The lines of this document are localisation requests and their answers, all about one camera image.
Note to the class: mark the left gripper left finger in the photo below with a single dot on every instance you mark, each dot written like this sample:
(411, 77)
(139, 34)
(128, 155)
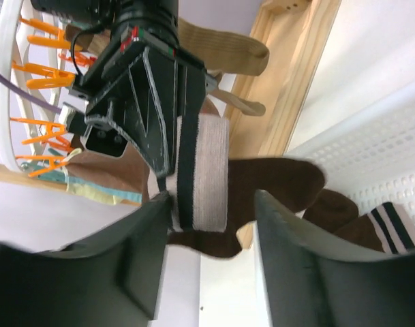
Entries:
(110, 278)

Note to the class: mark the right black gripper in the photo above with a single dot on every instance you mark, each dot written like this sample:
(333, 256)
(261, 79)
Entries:
(140, 84)

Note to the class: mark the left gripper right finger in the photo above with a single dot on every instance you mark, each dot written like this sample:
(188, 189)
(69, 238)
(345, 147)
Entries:
(314, 278)

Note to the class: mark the orange clothes peg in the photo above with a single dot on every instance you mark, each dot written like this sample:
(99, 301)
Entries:
(51, 77)

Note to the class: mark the dark brown sock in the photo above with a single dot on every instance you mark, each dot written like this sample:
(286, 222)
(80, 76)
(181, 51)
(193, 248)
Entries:
(386, 228)
(209, 197)

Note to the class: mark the white round clip hanger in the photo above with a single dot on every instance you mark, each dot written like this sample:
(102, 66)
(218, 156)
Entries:
(18, 21)

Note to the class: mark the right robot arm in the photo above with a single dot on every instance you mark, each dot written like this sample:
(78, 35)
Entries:
(141, 82)

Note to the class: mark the brown hanging cloth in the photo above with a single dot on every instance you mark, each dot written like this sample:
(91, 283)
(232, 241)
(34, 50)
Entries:
(124, 177)

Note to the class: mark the tan hanging sock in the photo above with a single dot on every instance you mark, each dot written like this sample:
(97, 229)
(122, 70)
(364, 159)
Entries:
(224, 52)

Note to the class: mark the white plastic basket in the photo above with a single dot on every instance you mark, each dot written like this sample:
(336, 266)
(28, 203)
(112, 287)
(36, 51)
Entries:
(370, 156)

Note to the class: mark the wooden drying rack frame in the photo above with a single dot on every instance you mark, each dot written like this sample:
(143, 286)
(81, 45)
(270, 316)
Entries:
(295, 32)

